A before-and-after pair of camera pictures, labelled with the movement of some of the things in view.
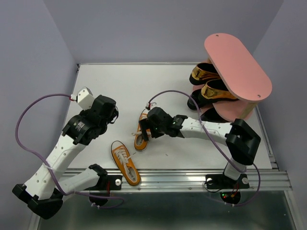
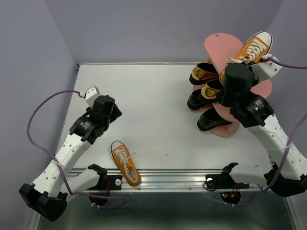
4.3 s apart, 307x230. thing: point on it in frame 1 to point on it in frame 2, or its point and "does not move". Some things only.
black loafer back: (211, 115) does not move
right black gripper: (145, 124) to (256, 81)
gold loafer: (215, 90) does not move
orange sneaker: (139, 143) to (258, 44)
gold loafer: (202, 73) does not move
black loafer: (201, 101) does not move
